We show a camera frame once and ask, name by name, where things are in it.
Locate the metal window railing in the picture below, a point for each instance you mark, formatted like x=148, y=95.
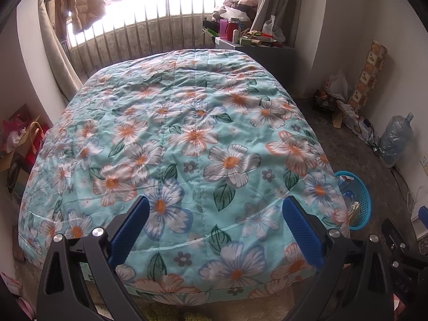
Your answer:
x=150, y=26

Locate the pink cup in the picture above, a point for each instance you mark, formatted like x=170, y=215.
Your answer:
x=223, y=29

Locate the grey curtain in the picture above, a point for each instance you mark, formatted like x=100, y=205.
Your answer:
x=277, y=3

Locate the small white bottle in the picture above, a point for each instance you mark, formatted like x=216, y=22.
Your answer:
x=236, y=36

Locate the white light blue paper box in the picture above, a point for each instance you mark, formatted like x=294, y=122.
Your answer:
x=346, y=181

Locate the large clear water jug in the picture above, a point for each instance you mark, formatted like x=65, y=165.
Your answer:
x=396, y=140

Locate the dark snack packet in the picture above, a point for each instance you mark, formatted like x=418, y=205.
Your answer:
x=324, y=99

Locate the beige puffer jacket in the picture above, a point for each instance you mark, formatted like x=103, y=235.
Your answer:
x=78, y=0

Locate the blue plastic wastebasket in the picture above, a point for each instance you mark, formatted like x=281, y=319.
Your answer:
x=364, y=204

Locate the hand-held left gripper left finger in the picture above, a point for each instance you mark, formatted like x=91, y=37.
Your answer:
x=130, y=230

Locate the paper shopping bags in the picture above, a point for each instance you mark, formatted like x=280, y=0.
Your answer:
x=23, y=140

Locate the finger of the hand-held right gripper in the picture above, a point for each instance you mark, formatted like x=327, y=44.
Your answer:
x=396, y=239

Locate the translucent plastic bag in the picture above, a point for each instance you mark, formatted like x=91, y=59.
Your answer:
x=337, y=85

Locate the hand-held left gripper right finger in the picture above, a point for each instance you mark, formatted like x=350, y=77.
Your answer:
x=302, y=230

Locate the dark grey cabinet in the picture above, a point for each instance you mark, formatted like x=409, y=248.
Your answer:
x=260, y=60

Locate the red bottle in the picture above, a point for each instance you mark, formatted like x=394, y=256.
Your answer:
x=233, y=23

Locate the pile of clothes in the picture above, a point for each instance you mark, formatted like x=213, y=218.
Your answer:
x=237, y=6

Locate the white plastic bag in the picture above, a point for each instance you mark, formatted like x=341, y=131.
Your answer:
x=272, y=30

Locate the wall socket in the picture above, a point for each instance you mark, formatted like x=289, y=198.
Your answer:
x=424, y=161

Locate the floral turquoise blanket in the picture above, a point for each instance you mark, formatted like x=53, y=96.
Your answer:
x=187, y=147

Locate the beige curtain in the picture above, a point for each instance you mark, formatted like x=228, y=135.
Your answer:
x=57, y=46

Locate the flat patterned box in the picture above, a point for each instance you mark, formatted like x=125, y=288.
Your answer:
x=354, y=120

